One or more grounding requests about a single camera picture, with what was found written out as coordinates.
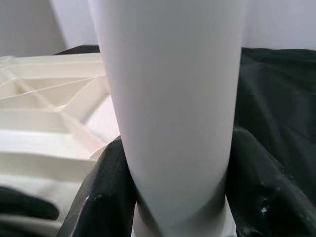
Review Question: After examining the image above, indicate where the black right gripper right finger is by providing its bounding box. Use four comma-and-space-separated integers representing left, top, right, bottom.
225, 126, 316, 237

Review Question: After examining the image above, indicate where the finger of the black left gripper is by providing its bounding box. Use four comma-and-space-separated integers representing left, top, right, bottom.
0, 186, 59, 221

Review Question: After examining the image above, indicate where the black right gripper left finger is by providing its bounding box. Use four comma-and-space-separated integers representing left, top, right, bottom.
58, 137, 139, 237

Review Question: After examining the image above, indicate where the white plastic children table top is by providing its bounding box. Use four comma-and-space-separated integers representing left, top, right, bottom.
0, 53, 122, 237

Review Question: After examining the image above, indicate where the white plastic table leg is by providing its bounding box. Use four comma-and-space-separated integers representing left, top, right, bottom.
87, 0, 248, 237

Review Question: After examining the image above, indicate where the black cloth table cover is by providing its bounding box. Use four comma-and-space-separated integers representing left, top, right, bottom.
53, 43, 316, 198

